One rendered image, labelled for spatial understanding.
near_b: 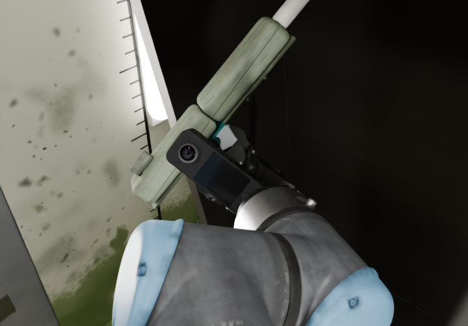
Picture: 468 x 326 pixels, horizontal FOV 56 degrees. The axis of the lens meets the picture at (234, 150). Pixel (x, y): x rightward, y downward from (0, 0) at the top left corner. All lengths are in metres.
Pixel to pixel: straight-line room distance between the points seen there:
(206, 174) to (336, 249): 0.18
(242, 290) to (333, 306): 0.08
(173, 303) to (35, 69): 0.99
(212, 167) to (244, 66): 0.16
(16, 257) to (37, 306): 0.24
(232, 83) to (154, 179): 0.17
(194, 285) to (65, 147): 1.08
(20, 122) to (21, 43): 0.20
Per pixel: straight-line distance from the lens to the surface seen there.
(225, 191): 0.49
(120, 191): 1.56
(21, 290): 1.56
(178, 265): 0.30
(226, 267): 0.31
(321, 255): 0.37
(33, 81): 1.23
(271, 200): 0.44
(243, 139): 0.55
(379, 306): 0.37
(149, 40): 0.69
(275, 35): 0.59
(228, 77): 0.59
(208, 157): 0.49
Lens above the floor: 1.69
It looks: 37 degrees down
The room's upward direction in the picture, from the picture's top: straight up
